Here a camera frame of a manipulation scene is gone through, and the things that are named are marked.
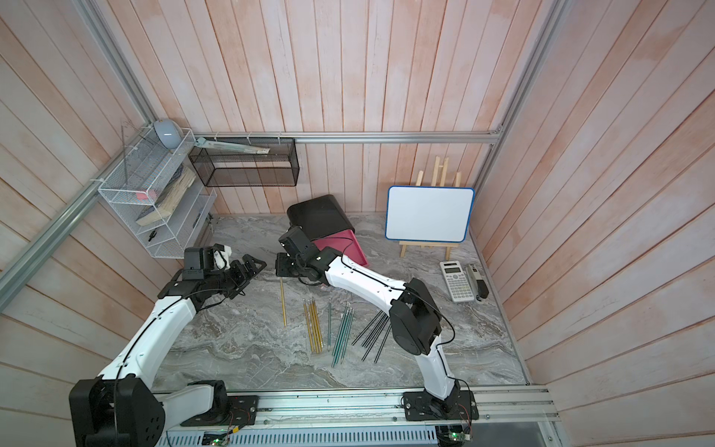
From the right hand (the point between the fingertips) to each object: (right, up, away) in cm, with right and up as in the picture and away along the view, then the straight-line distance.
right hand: (276, 266), depth 83 cm
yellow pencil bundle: (+11, -20, +6) cm, 23 cm away
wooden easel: (+53, +28, +8) cm, 60 cm away
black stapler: (+67, -8, +10) cm, 69 cm away
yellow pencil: (0, -13, +10) cm, 17 cm away
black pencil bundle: (+30, -22, +3) cm, 38 cm away
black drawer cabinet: (+12, +17, +18) cm, 27 cm away
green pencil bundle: (+21, -22, +3) cm, 31 cm away
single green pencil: (+16, -20, +7) cm, 26 cm away
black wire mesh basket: (-27, +36, +21) cm, 50 cm away
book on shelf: (-31, +21, -3) cm, 37 cm away
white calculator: (+61, -7, +15) cm, 64 cm away
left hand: (-5, -2, -1) cm, 5 cm away
